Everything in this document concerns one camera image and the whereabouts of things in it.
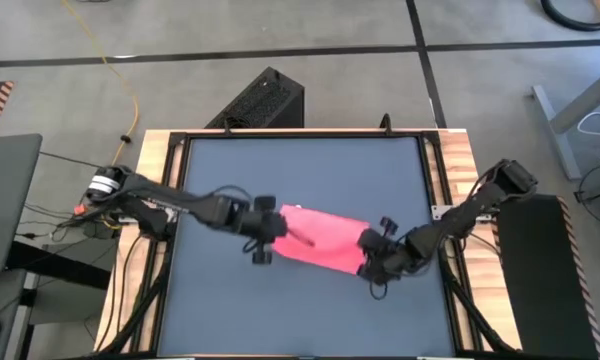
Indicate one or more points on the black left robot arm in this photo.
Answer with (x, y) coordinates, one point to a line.
(180, 202)

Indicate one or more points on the grey metal desk leg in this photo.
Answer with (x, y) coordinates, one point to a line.
(585, 100)

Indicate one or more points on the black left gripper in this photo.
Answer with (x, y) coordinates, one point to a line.
(260, 225)

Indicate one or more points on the grey-blue table mat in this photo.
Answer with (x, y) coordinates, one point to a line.
(305, 170)

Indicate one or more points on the black metal table frame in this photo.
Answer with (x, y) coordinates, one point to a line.
(305, 135)

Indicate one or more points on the black frame clamp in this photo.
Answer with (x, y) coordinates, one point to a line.
(386, 125)

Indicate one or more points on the black perforated computer tower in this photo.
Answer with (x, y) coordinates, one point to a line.
(265, 100)

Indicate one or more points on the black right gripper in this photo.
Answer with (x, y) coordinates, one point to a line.
(392, 255)

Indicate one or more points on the orange plug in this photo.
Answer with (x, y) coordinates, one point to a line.
(80, 210)

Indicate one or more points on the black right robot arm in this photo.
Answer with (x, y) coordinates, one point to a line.
(460, 220)

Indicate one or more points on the black metal desk bar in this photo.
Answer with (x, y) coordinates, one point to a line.
(60, 267)

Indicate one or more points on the pink fluffy towel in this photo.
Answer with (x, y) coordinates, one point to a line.
(330, 240)

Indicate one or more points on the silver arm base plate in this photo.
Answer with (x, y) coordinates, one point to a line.
(441, 212)

